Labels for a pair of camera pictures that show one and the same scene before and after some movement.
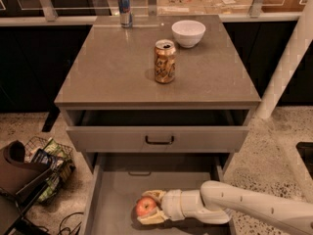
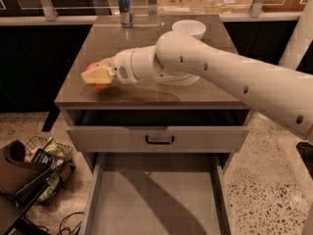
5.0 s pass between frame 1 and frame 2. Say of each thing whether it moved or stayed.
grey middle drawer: stayed
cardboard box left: stayed
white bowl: stayed
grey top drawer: stayed
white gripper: moved
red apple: moved
